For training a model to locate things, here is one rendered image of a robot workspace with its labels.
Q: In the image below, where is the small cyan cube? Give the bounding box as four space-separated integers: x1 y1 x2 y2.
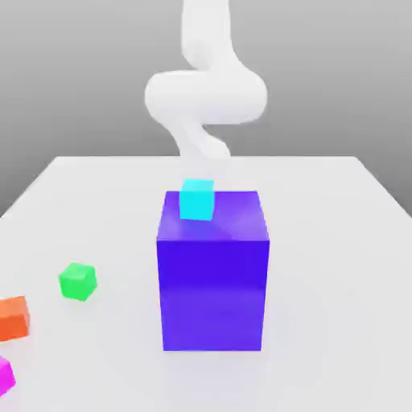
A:
179 178 216 222

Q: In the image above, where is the small green cube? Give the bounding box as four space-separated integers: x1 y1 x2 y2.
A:
58 262 98 303

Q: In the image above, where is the small orange cube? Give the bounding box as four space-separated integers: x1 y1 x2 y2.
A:
0 295 31 343

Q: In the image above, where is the small magenta cube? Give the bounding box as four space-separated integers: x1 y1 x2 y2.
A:
0 355 17 397

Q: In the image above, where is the large purple box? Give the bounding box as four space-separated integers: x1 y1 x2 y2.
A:
156 190 270 352

